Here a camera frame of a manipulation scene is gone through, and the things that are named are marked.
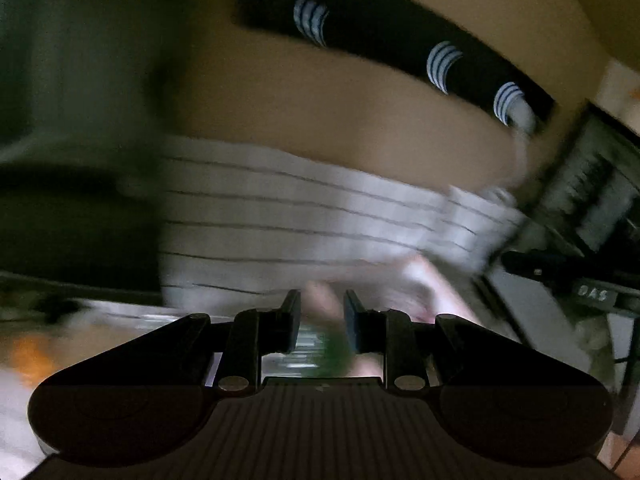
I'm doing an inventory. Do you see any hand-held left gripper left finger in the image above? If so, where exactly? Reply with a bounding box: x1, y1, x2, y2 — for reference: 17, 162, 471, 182
85, 289, 302, 394

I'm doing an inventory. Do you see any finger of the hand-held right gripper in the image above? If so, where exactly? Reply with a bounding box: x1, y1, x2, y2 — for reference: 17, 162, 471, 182
501, 248, 582, 282

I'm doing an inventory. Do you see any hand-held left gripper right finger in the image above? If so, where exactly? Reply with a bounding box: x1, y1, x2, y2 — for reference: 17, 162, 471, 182
343, 289, 566, 394

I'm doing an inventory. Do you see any white checked tablecloth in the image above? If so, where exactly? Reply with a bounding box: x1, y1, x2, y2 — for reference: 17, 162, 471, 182
0, 135, 528, 466

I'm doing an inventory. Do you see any orange object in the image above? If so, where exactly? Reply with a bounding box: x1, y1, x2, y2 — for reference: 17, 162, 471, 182
7, 335, 58, 383

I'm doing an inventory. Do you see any black power strip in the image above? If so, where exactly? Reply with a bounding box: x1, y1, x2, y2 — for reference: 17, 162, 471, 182
234, 0, 557, 137

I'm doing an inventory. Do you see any dark green object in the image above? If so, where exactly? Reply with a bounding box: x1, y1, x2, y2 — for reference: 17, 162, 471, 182
0, 0, 168, 293

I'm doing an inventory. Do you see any white plug with cable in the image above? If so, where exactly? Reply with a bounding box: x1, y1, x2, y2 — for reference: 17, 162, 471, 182
505, 97, 538, 196

